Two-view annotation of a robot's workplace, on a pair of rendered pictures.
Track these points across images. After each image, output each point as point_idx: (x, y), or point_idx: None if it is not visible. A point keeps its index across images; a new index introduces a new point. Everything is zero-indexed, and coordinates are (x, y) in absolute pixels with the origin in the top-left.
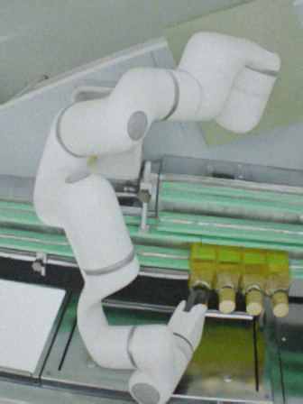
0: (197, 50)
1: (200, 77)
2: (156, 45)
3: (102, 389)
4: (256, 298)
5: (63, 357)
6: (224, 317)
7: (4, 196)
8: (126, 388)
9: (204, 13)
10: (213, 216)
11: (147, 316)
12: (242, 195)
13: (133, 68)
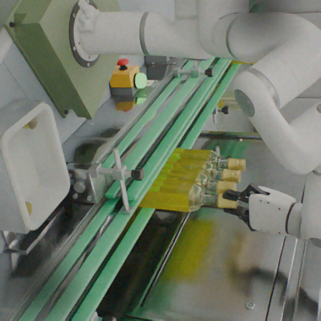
0: None
1: (246, 10)
2: (2, 52)
3: (286, 299)
4: (233, 170)
5: None
6: (190, 219)
7: (10, 319)
8: (286, 281)
9: None
10: None
11: (177, 264)
12: (138, 132)
13: (268, 14)
